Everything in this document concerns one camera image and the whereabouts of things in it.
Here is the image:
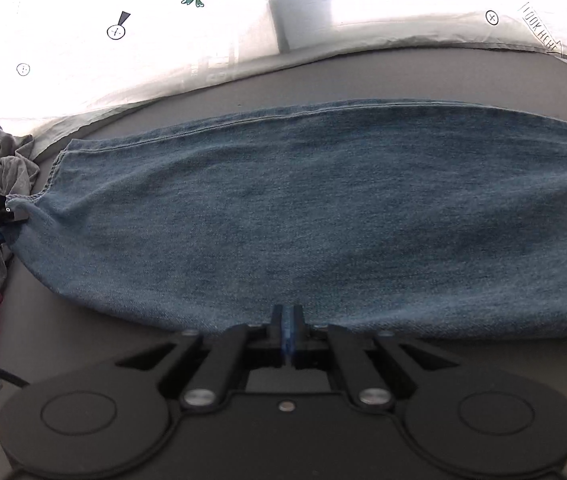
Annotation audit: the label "crumpled grey cloth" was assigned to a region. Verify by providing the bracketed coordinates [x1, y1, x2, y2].
[0, 126, 39, 195]

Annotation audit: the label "blue denim jeans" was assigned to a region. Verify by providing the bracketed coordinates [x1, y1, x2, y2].
[2, 100, 567, 339]

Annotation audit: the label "white carrot print sheet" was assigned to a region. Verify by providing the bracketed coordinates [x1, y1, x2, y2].
[0, 0, 567, 145]

